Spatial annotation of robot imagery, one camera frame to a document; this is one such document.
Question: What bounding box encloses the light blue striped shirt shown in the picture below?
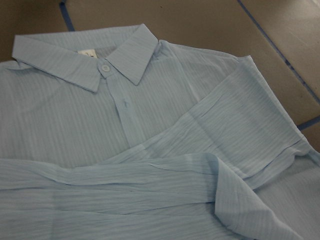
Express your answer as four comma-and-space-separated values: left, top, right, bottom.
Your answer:
0, 24, 320, 240

